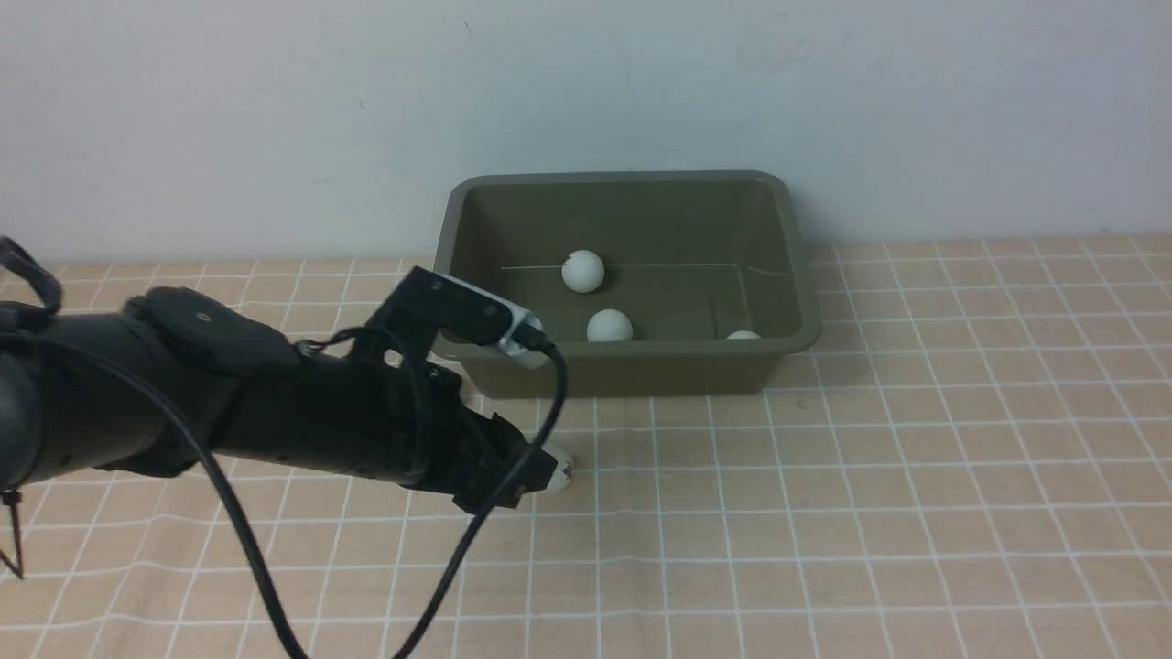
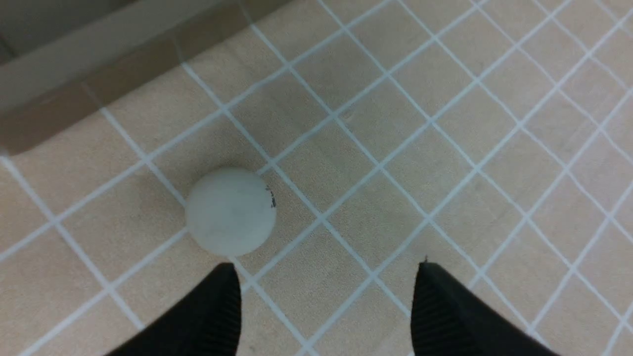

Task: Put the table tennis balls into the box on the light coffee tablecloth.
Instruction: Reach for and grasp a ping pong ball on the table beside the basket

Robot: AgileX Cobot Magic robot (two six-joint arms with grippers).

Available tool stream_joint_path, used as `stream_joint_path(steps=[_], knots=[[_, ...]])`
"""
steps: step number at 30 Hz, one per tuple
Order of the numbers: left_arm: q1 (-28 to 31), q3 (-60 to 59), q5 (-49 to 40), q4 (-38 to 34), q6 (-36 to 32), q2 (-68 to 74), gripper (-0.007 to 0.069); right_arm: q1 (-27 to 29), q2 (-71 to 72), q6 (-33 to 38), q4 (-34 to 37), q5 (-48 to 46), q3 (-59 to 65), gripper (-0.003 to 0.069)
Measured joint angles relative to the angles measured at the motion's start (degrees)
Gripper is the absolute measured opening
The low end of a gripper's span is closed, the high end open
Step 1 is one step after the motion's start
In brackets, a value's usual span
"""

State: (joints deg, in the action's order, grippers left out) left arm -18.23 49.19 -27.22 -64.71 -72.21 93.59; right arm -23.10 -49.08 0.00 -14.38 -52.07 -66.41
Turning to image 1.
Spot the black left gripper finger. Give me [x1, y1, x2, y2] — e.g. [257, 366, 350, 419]
[454, 439, 559, 512]
[476, 413, 530, 458]

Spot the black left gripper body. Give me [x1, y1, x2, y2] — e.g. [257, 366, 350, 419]
[211, 355, 500, 495]

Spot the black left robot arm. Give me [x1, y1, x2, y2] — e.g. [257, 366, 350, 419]
[4, 238, 537, 512]

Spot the olive green plastic bin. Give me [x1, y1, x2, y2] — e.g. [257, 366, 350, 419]
[434, 170, 823, 398]

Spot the peach checkered tablecloth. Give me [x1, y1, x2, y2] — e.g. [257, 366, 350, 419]
[4, 236, 1171, 658]

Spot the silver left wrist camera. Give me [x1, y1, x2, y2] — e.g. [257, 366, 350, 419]
[391, 267, 548, 371]

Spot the black left camera cable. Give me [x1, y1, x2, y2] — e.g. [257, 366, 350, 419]
[0, 334, 568, 659]

